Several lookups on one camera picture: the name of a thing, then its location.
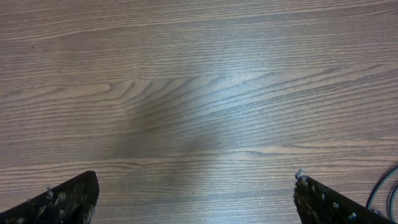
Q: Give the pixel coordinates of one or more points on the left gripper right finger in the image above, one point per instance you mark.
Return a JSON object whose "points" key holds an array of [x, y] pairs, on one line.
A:
{"points": [[319, 204]]}

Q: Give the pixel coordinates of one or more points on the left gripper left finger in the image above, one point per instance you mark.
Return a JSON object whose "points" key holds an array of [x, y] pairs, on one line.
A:
{"points": [[72, 202]]}

